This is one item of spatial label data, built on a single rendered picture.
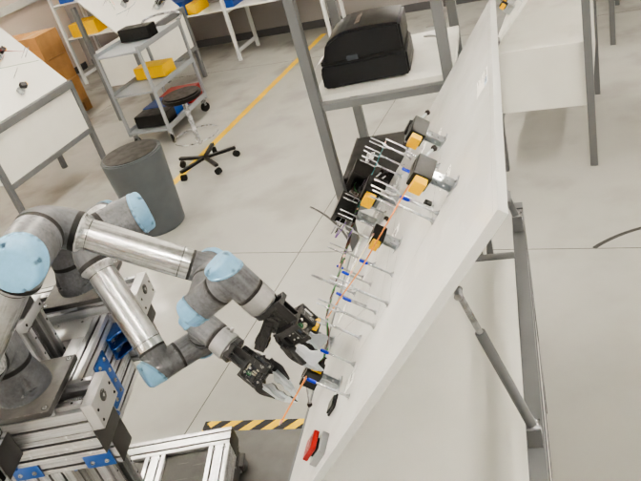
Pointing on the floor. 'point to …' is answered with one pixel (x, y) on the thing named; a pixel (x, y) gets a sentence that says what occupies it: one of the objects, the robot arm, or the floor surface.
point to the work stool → (194, 130)
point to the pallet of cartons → (53, 56)
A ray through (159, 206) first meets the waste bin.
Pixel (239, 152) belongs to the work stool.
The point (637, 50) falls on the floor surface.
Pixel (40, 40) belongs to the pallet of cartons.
